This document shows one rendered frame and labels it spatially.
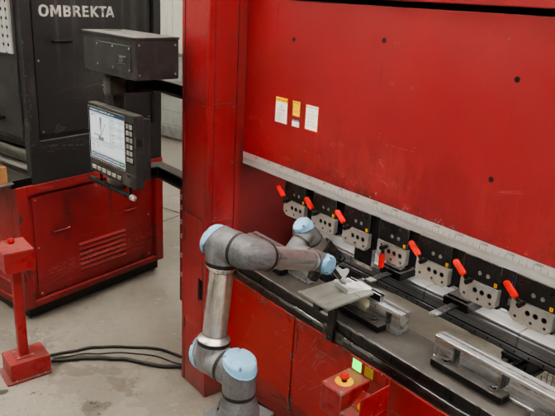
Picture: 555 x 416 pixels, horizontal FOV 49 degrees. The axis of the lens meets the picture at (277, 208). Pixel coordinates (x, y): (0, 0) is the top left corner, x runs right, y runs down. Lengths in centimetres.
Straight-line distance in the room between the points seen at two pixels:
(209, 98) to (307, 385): 141
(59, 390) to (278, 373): 133
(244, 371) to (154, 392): 165
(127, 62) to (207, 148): 54
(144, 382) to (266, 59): 198
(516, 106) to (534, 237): 41
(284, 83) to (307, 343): 118
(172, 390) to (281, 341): 92
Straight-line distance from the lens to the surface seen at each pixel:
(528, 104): 206
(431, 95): 226
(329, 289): 262
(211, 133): 301
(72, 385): 383
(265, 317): 307
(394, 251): 247
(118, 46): 304
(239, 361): 211
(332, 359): 275
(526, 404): 234
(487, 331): 266
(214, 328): 215
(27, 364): 389
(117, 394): 372
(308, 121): 272
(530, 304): 218
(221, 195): 314
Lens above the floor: 216
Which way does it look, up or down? 19 degrees down
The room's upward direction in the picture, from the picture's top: 3 degrees clockwise
